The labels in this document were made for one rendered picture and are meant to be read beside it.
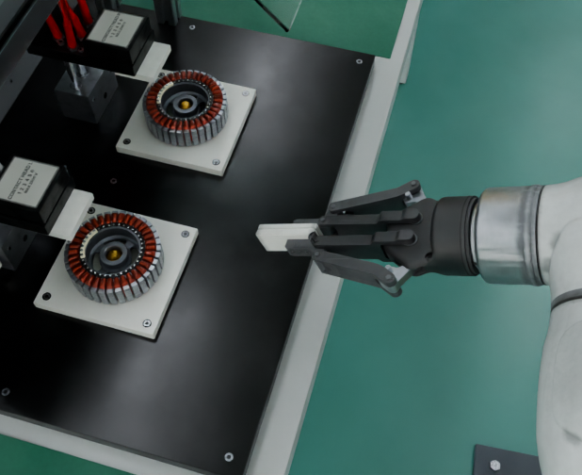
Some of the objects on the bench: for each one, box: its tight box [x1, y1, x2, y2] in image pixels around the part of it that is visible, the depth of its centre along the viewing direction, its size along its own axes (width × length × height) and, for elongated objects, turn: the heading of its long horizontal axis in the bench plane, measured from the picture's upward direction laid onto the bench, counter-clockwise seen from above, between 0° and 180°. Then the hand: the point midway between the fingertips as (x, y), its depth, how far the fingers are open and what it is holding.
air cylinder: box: [0, 220, 37, 270], centre depth 90 cm, size 5×8×6 cm
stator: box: [64, 211, 164, 304], centre depth 88 cm, size 11×11×4 cm
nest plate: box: [116, 69, 256, 176], centre depth 102 cm, size 15×15×1 cm
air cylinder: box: [55, 63, 118, 123], centre depth 103 cm, size 5×8×6 cm
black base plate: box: [0, 0, 376, 475], centre depth 98 cm, size 47×64×2 cm
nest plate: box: [34, 203, 199, 339], centre depth 90 cm, size 15×15×1 cm
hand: (291, 237), depth 79 cm, fingers closed
